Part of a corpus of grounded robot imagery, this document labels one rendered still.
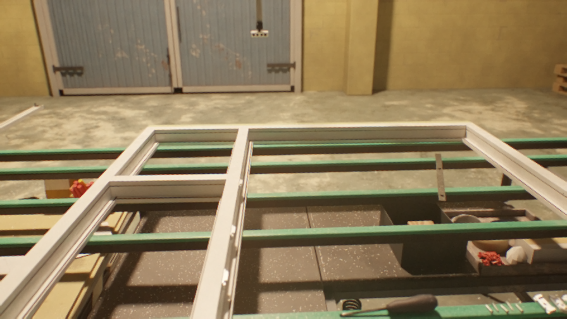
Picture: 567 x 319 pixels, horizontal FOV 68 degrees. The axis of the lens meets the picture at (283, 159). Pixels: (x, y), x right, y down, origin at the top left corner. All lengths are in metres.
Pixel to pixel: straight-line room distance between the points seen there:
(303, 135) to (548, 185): 0.96
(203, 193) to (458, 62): 6.70
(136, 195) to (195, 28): 5.68
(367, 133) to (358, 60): 4.89
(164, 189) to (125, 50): 5.94
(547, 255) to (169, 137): 1.55
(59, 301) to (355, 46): 5.88
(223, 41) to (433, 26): 3.39
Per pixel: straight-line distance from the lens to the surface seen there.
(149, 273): 1.57
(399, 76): 7.43
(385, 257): 1.62
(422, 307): 0.95
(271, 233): 1.19
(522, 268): 1.68
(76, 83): 7.61
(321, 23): 7.03
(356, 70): 6.80
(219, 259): 0.97
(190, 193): 1.40
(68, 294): 1.50
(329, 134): 1.91
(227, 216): 1.14
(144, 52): 7.17
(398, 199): 1.47
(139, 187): 1.43
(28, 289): 1.08
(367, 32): 6.77
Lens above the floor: 1.48
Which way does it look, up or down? 21 degrees down
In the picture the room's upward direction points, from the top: straight up
